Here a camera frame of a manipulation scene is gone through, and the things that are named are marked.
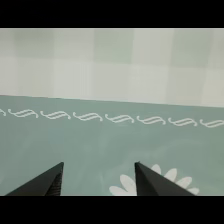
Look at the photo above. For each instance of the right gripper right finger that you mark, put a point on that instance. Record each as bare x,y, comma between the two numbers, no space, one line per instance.
151,184

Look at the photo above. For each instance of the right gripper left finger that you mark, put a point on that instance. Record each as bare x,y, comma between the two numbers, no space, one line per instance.
44,185

